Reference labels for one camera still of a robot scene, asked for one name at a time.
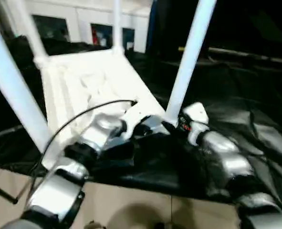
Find white plastic table leg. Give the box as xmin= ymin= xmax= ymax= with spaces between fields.
xmin=166 ymin=0 xmax=218 ymax=126
xmin=112 ymin=0 xmax=126 ymax=54
xmin=19 ymin=0 xmax=48 ymax=65
xmin=0 ymin=0 xmax=63 ymax=165

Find white plastic table top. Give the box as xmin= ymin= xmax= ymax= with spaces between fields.
xmin=33 ymin=46 xmax=172 ymax=170

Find black metal rod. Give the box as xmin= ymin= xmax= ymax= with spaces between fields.
xmin=207 ymin=47 xmax=282 ymax=64

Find black right robot foot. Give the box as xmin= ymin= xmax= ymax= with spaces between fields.
xmin=155 ymin=221 xmax=177 ymax=229

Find dark blue hanging cloth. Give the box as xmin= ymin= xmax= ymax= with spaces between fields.
xmin=147 ymin=0 xmax=160 ymax=54

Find white glass-door cabinet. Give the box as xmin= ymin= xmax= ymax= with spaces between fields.
xmin=7 ymin=0 xmax=151 ymax=54

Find black metal stand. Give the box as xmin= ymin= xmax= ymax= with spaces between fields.
xmin=0 ymin=125 xmax=34 ymax=205

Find silver left robot leg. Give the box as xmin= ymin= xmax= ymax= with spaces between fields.
xmin=7 ymin=218 xmax=36 ymax=229

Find black left wrist camera cable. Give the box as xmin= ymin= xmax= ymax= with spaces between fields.
xmin=28 ymin=99 xmax=139 ymax=198

